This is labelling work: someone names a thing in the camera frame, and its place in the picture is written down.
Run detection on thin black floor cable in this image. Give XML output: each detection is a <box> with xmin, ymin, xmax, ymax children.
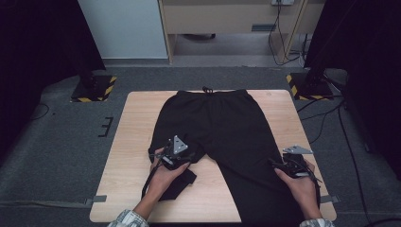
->
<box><xmin>30</xmin><ymin>102</ymin><xmax>51</xmax><ymax>122</ymax></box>

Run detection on person's plaid sleeve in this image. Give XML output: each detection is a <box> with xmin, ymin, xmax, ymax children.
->
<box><xmin>299</xmin><ymin>218</ymin><xmax>336</xmax><ymax>227</ymax></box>
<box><xmin>106</xmin><ymin>209</ymin><xmax>150</xmax><ymax>227</ymax></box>

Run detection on person's right plaid sleeve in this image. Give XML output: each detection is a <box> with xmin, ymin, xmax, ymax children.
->
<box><xmin>299</xmin><ymin>218</ymin><xmax>336</xmax><ymax>227</ymax></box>

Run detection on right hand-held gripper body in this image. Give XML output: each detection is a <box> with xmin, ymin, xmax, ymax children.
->
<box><xmin>282</xmin><ymin>144</ymin><xmax>315</xmax><ymax>179</ymax></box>

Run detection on light wooden desk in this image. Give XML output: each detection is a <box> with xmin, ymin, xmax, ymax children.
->
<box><xmin>157</xmin><ymin>0</ymin><xmax>326</xmax><ymax>65</ymax></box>

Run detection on gray desk handle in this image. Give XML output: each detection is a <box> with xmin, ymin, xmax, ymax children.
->
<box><xmin>251</xmin><ymin>23</ymin><xmax>277</xmax><ymax>33</ymax></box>

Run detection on person's left hand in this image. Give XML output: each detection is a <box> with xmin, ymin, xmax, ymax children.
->
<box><xmin>148</xmin><ymin>147</ymin><xmax>192</xmax><ymax>201</ymax></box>

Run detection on person's right hand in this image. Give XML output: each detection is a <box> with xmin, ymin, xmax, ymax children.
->
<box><xmin>273</xmin><ymin>160</ymin><xmax>322</xmax><ymax>210</ymax></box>

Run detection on black stand with striped base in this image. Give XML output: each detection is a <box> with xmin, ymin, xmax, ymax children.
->
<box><xmin>70</xmin><ymin>64</ymin><xmax>118</xmax><ymax>103</ymax></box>
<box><xmin>286</xmin><ymin>67</ymin><xmax>335</xmax><ymax>101</ymax></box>

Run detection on black hanging power cable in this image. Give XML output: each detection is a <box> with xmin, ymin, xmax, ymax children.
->
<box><xmin>267</xmin><ymin>0</ymin><xmax>301</xmax><ymax>67</ymax></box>

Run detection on left hand-held gripper black cable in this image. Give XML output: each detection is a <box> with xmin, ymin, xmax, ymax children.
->
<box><xmin>141</xmin><ymin>155</ymin><xmax>166</xmax><ymax>199</ymax></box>

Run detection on black tape floor mark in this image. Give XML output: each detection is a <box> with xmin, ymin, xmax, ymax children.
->
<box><xmin>97</xmin><ymin>116</ymin><xmax>114</xmax><ymax>138</ymax></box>

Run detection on person's left plaid sleeve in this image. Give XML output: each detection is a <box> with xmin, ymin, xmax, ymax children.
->
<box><xmin>106</xmin><ymin>209</ymin><xmax>150</xmax><ymax>227</ymax></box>

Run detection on black pants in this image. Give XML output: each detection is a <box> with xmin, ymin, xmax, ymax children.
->
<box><xmin>148</xmin><ymin>86</ymin><xmax>306</xmax><ymax>227</ymax></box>

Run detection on white panel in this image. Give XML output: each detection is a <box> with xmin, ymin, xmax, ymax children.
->
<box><xmin>77</xmin><ymin>0</ymin><xmax>169</xmax><ymax>61</ymax></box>

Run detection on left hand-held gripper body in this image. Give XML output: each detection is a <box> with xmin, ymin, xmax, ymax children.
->
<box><xmin>148</xmin><ymin>135</ymin><xmax>195</xmax><ymax>171</ymax></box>

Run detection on black curtain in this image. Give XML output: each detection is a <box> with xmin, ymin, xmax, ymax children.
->
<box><xmin>0</xmin><ymin>0</ymin><xmax>107</xmax><ymax>166</ymax></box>
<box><xmin>304</xmin><ymin>0</ymin><xmax>401</xmax><ymax>182</ymax></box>

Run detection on long black floor cable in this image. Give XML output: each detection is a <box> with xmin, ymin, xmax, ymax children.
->
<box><xmin>336</xmin><ymin>103</ymin><xmax>401</xmax><ymax>227</ymax></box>

